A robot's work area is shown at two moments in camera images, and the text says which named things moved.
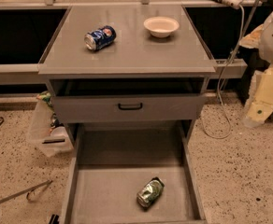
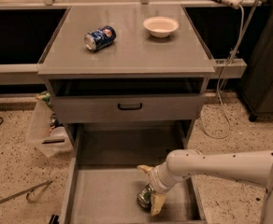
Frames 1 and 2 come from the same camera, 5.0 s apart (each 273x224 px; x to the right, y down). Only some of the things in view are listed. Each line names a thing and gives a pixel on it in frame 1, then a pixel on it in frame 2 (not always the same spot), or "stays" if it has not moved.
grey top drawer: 127,100 stays
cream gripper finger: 267,90 → 157,201
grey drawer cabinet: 129,85 stays
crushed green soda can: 150,192 stays
